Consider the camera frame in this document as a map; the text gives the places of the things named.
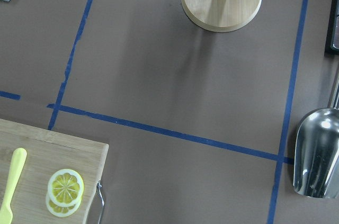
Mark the wooden cutting board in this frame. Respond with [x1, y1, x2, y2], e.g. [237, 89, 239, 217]
[1, 120, 109, 223]

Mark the yellow plastic knife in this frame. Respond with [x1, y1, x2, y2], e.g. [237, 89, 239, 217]
[1, 148, 27, 224]

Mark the metal scoop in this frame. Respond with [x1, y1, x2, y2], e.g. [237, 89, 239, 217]
[293, 78, 338, 199]

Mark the lemon slice upper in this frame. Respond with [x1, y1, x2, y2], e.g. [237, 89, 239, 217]
[47, 169, 84, 208]

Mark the black framed glass tray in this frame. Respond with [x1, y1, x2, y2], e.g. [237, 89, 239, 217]
[325, 0, 338, 55]

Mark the lemon slice lower stacked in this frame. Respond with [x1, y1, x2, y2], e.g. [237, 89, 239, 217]
[46, 193, 81, 218]

